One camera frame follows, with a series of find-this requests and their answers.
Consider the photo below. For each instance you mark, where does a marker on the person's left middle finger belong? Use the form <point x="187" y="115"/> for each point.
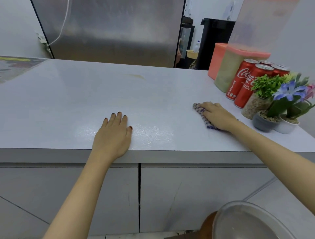
<point x="119" y="117"/>

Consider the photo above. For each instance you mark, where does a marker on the brown wooden stool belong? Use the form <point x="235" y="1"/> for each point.
<point x="199" y="229"/>

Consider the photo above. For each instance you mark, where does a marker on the person's right fingers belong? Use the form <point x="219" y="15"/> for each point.
<point x="208" y="106"/>

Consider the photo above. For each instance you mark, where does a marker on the person's left little finger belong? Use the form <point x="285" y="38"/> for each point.
<point x="104" y="122"/>

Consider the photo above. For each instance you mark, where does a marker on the person's left hand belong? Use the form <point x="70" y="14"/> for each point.
<point x="112" y="140"/>

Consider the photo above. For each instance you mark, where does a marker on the clear container with pink lid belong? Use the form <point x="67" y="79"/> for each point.
<point x="230" y="69"/>

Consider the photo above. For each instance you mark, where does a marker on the clear plastic bottle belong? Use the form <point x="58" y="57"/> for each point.
<point x="196" y="46"/>

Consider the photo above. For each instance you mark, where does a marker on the person's left thumb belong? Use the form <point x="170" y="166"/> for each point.
<point x="129" y="131"/>

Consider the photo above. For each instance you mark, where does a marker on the grey cabinet door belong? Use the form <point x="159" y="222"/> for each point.
<point x="32" y="192"/>

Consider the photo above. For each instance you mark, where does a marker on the purple checkered cleaning cloth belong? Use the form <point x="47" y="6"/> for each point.
<point x="200" y="112"/>

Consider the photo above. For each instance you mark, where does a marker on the printed sheet on counter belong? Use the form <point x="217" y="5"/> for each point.
<point x="17" y="67"/>

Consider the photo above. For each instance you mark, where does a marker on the pink plastic container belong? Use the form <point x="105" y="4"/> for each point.
<point x="216" y="60"/>

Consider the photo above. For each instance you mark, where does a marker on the person's right hand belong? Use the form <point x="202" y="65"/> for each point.
<point x="219" y="117"/>

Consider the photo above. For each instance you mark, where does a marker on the red soda can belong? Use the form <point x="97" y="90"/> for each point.
<point x="247" y="94"/>
<point x="280" y="70"/>
<point x="265" y="62"/>
<point x="240" y="78"/>

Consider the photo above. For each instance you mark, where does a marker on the person's right forearm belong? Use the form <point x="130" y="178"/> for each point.
<point x="278" y="160"/>

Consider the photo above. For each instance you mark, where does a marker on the tall translucent plastic container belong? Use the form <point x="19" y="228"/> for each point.
<point x="260" y="24"/>

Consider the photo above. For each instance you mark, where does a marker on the clear glass bowl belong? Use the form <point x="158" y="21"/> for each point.
<point x="248" y="224"/>

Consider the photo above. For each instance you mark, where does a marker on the pink flower in white pot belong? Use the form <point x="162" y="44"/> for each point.
<point x="294" y="115"/>

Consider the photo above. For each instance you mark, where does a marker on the yellow plastic bowl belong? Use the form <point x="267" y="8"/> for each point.
<point x="191" y="54"/>

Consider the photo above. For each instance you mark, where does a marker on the person's left forearm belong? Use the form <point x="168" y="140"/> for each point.
<point x="78" y="197"/>

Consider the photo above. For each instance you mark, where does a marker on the dark glass-front cabinet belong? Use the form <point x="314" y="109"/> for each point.
<point x="186" y="37"/>

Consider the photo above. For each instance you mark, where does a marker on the purple flower in grey pot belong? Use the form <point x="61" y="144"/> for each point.
<point x="283" y="98"/>

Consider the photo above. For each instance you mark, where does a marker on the stainless steel refrigerator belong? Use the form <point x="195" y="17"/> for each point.
<point x="110" y="32"/>

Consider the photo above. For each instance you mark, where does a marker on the black appliance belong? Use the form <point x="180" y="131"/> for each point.
<point x="214" y="41"/>

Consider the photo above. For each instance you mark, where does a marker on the green plant in glass jar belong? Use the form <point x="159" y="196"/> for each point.
<point x="260" y="93"/>

